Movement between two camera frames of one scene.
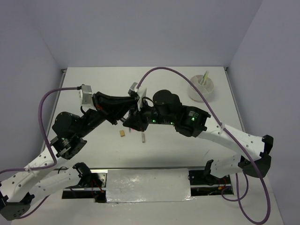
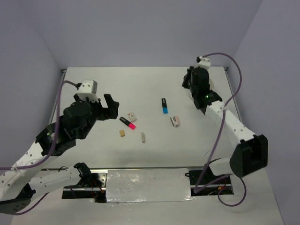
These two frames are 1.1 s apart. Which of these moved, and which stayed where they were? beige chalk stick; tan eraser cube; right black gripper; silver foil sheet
Moved: right black gripper
Stayed: tan eraser cube; silver foil sheet; beige chalk stick
